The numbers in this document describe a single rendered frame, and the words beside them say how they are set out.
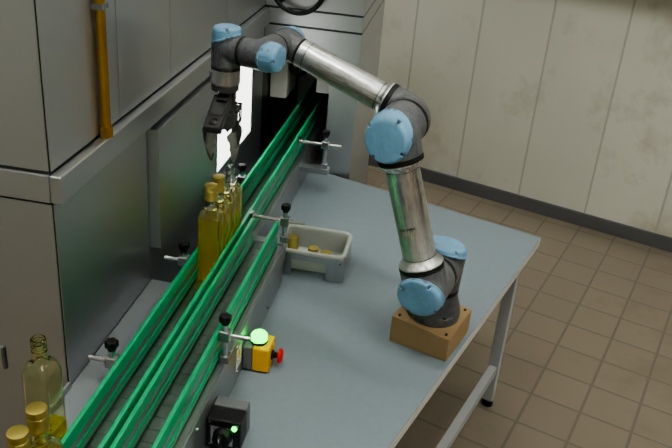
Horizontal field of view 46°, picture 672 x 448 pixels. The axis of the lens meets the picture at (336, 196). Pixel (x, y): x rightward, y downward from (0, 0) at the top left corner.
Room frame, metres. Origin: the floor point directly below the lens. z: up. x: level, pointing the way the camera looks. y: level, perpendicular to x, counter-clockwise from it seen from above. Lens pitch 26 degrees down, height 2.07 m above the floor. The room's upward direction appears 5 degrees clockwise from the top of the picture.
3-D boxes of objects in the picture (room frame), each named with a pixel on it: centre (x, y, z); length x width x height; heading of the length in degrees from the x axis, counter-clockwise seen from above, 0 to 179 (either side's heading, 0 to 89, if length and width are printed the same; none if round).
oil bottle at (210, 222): (1.88, 0.33, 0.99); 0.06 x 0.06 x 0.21; 81
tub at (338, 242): (2.21, 0.06, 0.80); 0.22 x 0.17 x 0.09; 82
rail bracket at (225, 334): (1.51, 0.21, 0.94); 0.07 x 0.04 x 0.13; 82
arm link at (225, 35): (1.97, 0.31, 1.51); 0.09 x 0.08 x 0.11; 67
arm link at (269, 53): (1.94, 0.21, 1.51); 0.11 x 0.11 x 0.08; 67
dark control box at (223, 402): (1.40, 0.20, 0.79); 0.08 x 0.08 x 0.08; 82
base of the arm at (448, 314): (1.88, -0.30, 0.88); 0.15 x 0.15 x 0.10
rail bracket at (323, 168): (2.75, 0.08, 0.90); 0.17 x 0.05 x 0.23; 82
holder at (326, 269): (2.22, 0.08, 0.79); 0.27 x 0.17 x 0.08; 82
